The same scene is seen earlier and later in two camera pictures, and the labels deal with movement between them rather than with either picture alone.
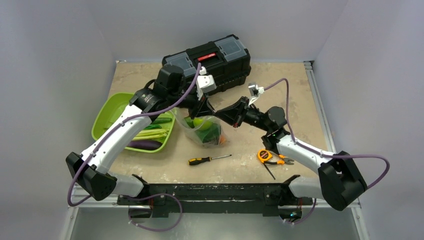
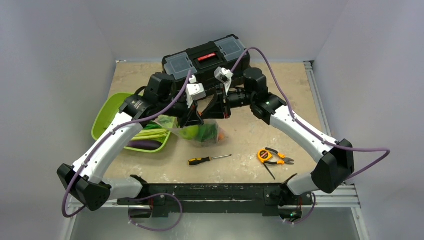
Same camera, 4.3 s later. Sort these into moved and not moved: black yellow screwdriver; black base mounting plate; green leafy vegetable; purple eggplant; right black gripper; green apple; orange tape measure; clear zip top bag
Moved: right black gripper; green apple; clear zip top bag
Not moved: green leafy vegetable; purple eggplant; orange tape measure; black base mounting plate; black yellow screwdriver
